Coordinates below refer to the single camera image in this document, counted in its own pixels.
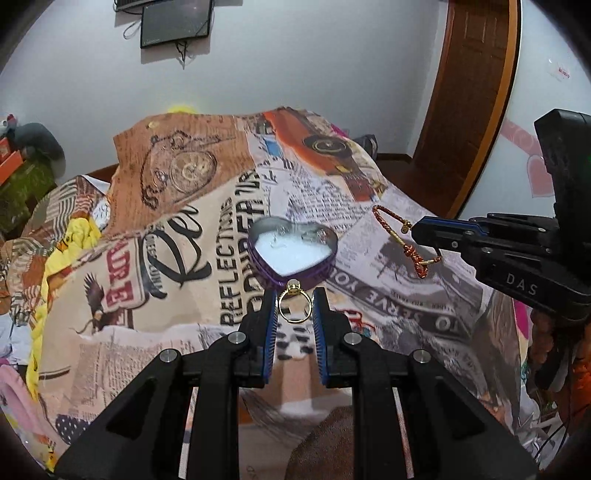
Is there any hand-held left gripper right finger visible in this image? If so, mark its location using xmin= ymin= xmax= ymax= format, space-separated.
xmin=312 ymin=286 xmax=539 ymax=480

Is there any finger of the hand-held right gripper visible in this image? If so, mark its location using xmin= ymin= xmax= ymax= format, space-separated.
xmin=412 ymin=214 xmax=490 ymax=254

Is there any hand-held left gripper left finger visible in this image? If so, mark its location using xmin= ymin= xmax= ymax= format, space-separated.
xmin=54 ymin=288 xmax=279 ymax=480

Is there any red braided bracelet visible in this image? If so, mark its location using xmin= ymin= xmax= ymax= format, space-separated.
xmin=372 ymin=204 xmax=442 ymax=278

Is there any gold ring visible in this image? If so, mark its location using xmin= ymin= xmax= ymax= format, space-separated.
xmin=277 ymin=279 xmax=315 ymax=323

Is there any purple heart-shaped tin box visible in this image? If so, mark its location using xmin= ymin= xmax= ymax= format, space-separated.
xmin=247 ymin=216 xmax=339 ymax=291

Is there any printed newspaper-pattern blanket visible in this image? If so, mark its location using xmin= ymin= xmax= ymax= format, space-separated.
xmin=0 ymin=107 xmax=522 ymax=480

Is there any wooden door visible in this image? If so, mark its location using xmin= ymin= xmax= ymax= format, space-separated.
xmin=411 ymin=0 xmax=522 ymax=217

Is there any grey plush toy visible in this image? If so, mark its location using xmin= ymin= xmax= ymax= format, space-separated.
xmin=14 ymin=122 xmax=65 ymax=162

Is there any orange box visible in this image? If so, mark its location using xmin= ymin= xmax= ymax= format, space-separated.
xmin=0 ymin=137 xmax=24 ymax=187

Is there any black wall monitor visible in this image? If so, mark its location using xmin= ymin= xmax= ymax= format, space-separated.
xmin=140 ymin=0 xmax=214 ymax=49

